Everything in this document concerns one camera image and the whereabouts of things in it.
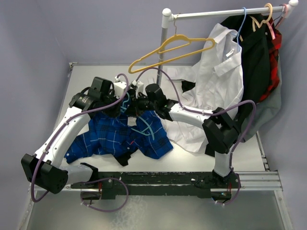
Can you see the red plaid hanging shirt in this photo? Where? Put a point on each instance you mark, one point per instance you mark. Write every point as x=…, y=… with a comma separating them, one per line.
x=274, y=41

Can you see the light blue hanger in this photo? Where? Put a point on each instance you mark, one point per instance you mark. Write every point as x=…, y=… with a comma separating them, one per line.
x=241, y=26

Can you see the pink hanger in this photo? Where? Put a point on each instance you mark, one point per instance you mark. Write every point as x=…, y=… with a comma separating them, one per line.
x=278, y=21

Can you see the teal plastic hanger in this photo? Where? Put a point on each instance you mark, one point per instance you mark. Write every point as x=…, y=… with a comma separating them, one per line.
x=138, y=124

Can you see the beige hanger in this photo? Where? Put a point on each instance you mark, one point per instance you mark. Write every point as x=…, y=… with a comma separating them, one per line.
x=255, y=22

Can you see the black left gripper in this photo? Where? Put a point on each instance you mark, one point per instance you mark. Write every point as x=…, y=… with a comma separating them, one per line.
x=115, y=112

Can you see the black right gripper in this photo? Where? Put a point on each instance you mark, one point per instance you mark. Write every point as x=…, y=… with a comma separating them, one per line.
x=134, y=109

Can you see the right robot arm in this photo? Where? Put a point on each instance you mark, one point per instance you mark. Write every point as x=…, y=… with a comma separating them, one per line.
x=219, y=128

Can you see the yellow velvet hanger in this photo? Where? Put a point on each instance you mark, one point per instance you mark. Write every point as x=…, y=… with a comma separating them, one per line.
x=161, y=50

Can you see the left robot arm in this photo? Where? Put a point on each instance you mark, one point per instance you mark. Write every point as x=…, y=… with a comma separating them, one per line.
x=43, y=168

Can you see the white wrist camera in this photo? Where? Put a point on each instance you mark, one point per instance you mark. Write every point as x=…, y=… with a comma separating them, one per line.
x=120, y=85
x=137, y=86

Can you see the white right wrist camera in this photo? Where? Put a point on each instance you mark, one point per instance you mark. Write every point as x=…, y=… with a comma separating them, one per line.
x=137, y=86

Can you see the white shirt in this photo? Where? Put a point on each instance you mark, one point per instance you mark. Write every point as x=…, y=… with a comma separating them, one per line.
x=215, y=81

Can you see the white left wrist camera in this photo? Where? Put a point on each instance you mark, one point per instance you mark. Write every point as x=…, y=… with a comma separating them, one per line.
x=120, y=85

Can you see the silver clothes rack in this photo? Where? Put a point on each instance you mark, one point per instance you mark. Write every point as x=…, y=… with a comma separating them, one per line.
x=168, y=16

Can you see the black hanging shirt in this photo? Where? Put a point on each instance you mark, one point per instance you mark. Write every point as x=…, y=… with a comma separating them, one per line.
x=255, y=56

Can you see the black garment on table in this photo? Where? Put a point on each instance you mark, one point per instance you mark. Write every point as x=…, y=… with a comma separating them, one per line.
x=123, y=159

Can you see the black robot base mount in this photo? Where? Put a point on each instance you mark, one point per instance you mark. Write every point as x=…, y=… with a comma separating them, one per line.
x=199, y=184

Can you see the blue plaid shirt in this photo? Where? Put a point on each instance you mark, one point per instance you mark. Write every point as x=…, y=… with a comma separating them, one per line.
x=113, y=136

